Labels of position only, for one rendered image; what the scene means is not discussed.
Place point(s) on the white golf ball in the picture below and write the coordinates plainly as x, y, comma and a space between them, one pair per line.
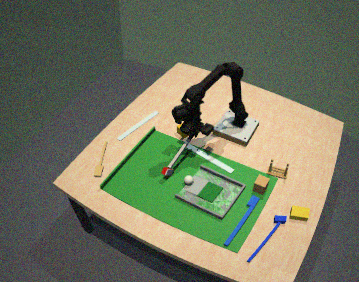
188, 180

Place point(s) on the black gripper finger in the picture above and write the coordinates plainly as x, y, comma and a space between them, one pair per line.
197, 132

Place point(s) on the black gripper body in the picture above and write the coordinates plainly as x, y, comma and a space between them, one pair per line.
205, 129

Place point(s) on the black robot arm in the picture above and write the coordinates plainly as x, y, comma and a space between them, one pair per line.
196, 93

